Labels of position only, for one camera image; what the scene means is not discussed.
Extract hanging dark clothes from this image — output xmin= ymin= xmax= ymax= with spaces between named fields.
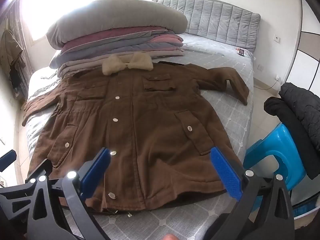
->
xmin=9 ymin=61 xmax=26 ymax=92

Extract maroon folded quilt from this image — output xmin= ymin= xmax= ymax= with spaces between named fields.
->
xmin=61 ymin=26 xmax=175 ymax=53

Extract hanging olive jacket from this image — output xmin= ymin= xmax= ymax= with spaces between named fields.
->
xmin=0 ymin=29 xmax=25 ymax=72

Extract grey striped curtain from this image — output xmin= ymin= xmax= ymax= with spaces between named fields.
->
xmin=5 ymin=0 xmax=34 ymax=80

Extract brown coat with fur collar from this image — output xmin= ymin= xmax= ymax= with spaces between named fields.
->
xmin=22 ymin=52 xmax=250 ymax=214

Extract white wall cable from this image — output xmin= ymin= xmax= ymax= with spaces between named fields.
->
xmin=253 ymin=76 xmax=281 ymax=91

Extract black garment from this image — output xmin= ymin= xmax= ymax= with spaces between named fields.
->
xmin=264 ymin=97 xmax=320 ymax=180

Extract pink folded quilt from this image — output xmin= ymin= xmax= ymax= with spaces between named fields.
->
xmin=151 ymin=34 xmax=184 ymax=47

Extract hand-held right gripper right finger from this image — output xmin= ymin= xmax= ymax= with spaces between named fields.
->
xmin=210 ymin=147 xmax=296 ymax=240

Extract white wardrobe with grey panel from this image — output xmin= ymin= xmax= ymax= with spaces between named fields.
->
xmin=291 ymin=0 xmax=320 ymax=93

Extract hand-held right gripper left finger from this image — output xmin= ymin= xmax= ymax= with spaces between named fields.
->
xmin=27 ymin=147 xmax=112 ymax=240

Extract black quilted jacket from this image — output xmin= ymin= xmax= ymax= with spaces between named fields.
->
xmin=278 ymin=82 xmax=320 ymax=153

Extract blue plastic stool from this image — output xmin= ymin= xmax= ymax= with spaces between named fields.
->
xmin=244 ymin=124 xmax=307 ymax=193

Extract bed with grey checked bedspread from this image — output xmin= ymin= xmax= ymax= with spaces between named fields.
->
xmin=24 ymin=31 xmax=255 ymax=240

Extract beige folded quilt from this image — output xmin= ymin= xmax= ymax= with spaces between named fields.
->
xmin=57 ymin=51 xmax=185 ymax=77

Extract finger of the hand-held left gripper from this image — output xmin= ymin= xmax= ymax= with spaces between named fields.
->
xmin=0 ymin=178 xmax=35 ymax=210
xmin=0 ymin=150 xmax=16 ymax=172

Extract grey padded headboard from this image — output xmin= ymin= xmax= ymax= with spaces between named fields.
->
xmin=152 ymin=0 xmax=262 ymax=50

